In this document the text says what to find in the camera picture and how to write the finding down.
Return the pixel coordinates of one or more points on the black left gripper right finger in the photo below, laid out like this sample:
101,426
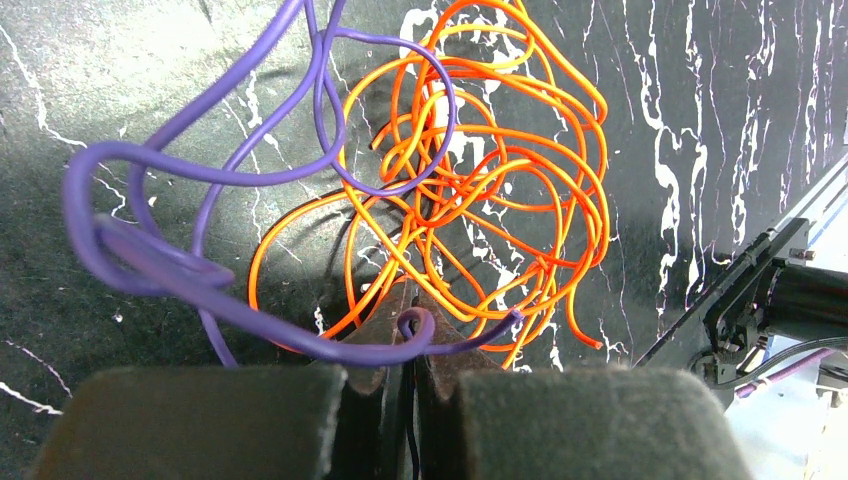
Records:
478,421

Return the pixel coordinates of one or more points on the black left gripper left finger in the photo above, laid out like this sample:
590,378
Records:
318,421

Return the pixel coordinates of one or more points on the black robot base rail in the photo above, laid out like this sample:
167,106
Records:
771,312

